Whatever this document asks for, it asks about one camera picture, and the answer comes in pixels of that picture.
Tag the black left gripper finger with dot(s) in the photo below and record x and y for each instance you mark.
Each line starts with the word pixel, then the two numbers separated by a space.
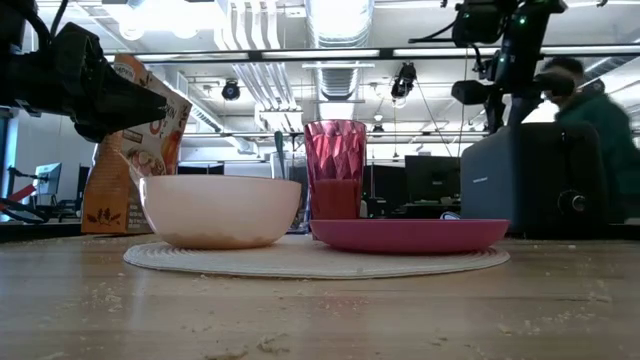
pixel 97 131
pixel 130 102

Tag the pumpkin cereal box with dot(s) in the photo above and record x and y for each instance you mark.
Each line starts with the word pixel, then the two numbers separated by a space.
pixel 110 200

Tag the cream white bowl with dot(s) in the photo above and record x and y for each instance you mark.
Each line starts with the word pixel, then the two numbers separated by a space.
pixel 220 210

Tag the clear glass tumbler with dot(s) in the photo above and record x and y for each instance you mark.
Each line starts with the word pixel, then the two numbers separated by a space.
pixel 292 165

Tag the pink plate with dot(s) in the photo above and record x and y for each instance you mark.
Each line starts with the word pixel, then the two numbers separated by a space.
pixel 410 235

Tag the pink faceted tumbler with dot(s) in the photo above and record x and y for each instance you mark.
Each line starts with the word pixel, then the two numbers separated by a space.
pixel 335 165

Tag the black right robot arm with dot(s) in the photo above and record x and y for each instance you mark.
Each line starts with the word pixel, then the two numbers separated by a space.
pixel 520 30

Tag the computer monitor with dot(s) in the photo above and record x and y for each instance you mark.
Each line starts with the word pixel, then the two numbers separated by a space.
pixel 49 179

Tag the red bar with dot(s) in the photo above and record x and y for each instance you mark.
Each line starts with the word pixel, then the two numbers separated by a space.
pixel 20 195

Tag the black toaster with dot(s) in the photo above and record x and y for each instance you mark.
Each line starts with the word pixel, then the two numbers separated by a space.
pixel 525 180

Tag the person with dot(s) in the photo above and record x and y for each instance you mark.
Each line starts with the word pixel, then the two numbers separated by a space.
pixel 620 145

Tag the black background monitor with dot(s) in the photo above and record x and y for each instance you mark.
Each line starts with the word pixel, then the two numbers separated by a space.
pixel 432 175

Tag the small white rounded object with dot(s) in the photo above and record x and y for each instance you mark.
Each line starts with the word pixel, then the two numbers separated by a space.
pixel 450 216

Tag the round woven white placemat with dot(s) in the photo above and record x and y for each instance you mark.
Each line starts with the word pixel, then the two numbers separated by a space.
pixel 310 262

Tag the black round ceiling camera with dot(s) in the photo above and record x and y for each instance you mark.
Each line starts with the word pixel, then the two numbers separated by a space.
pixel 230 91

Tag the black hanging ceiling camera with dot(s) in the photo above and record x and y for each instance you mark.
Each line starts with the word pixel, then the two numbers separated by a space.
pixel 404 82

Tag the ribbed silver ceiling duct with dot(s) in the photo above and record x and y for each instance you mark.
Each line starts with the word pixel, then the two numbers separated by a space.
pixel 340 80

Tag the black metal rig frame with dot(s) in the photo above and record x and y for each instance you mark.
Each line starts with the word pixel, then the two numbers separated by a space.
pixel 325 52

